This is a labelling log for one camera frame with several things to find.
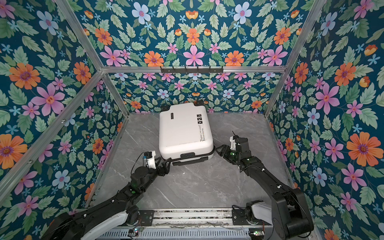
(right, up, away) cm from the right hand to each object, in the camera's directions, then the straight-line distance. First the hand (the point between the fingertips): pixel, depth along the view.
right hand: (218, 149), depth 85 cm
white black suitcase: (-19, +9, -2) cm, 21 cm away
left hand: (-28, -3, -5) cm, 28 cm away
